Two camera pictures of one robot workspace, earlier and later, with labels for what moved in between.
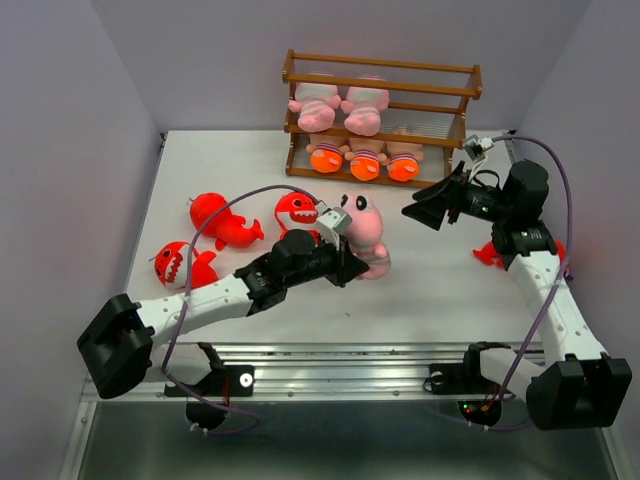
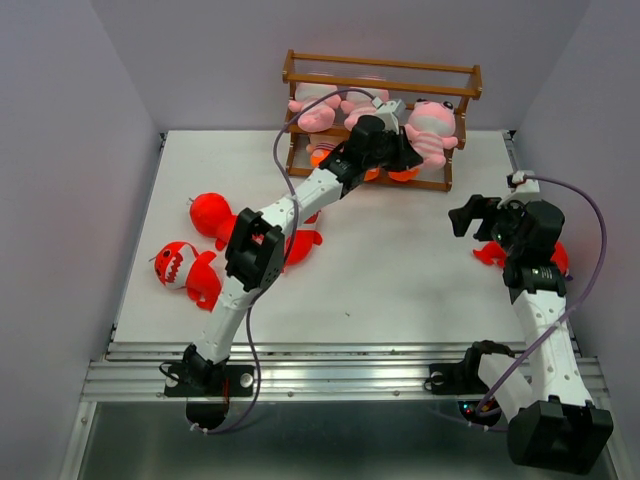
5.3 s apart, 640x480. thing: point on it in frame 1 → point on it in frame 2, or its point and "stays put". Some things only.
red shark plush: (171, 267) stays put
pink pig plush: (363, 106) stays put
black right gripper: (430, 212) → (477, 205)
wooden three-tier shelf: (371, 120) stays put
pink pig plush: (316, 104) stays put
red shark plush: (226, 227) stays put
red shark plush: (488, 254) stays put
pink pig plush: (365, 234) → (431, 126)
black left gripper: (345, 265) → (405, 156)
